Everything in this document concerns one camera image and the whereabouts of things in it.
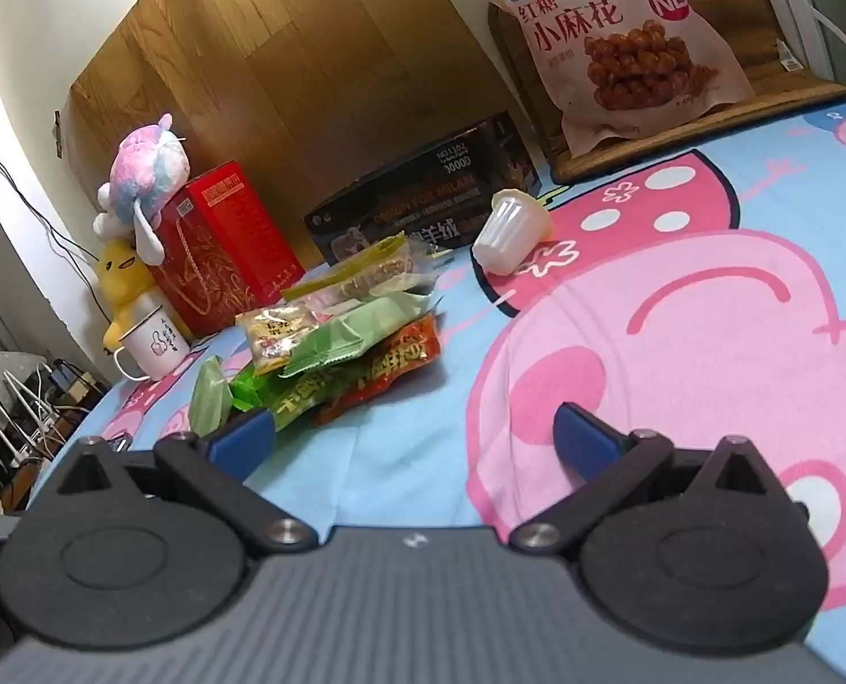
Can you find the yellow white snack packet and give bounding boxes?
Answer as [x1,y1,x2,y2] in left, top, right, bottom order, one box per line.
[236,303,324,375]

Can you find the white wire hangers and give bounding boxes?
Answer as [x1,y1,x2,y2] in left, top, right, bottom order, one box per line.
[0,363,111,471]

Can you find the black printed box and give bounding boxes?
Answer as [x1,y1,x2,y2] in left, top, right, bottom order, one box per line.
[303,112,542,266]

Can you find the white enamel mug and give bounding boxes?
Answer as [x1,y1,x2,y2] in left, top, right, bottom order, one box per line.
[113,303,190,382]

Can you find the white jelly cup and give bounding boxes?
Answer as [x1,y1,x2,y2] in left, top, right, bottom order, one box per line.
[473,189,554,275]

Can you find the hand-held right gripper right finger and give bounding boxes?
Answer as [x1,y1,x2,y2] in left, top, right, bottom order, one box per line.
[509,402,795,553]

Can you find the red gift box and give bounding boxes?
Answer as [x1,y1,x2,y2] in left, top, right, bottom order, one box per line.
[153,160,306,339]

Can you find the wood grain board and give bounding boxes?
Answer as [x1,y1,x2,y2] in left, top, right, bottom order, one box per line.
[63,0,538,264]

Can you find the bright green snack packet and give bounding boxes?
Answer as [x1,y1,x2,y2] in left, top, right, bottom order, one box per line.
[230,363,367,432]

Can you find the large pink snack bag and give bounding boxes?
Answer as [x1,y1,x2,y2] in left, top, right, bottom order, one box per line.
[471,0,755,158]

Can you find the yellow duck plush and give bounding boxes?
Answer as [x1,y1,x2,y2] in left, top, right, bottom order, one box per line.
[93,238,174,353]

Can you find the pastel plush toy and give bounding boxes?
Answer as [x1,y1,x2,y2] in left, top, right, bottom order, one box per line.
[93,112,192,264]

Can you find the small light green snack packet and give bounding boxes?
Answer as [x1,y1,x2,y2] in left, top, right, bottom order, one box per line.
[189,356,235,435]

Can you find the long green brown snack packet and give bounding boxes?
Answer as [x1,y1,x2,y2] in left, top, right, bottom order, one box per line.
[280,231,438,304]

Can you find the cartoon pig printed blanket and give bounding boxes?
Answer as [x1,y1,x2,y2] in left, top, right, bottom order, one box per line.
[59,103,846,684]

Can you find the red orange snack packet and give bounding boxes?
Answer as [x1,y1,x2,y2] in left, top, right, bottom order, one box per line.
[312,313,442,429]

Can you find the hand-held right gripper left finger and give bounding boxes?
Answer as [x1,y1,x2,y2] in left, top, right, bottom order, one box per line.
[56,406,319,551]

